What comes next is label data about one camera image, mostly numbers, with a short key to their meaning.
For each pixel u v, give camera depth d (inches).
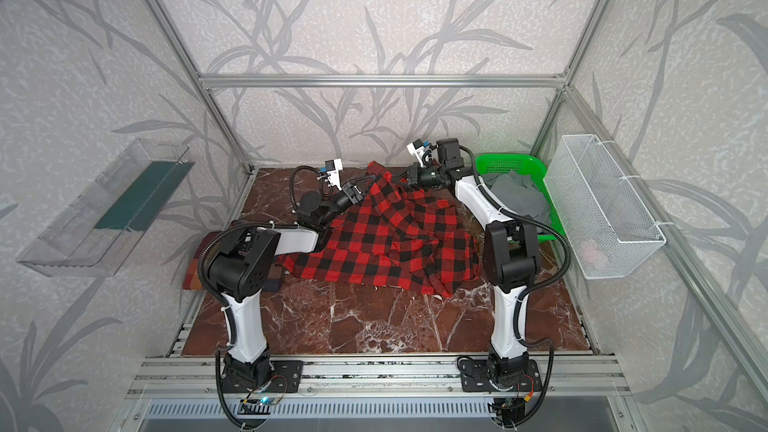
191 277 34.7
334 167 31.8
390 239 38.8
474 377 28.4
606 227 24.3
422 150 33.3
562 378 29.4
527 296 22.2
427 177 31.9
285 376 28.6
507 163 45.3
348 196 31.0
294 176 47.3
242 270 20.7
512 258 21.0
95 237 25.1
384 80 37.3
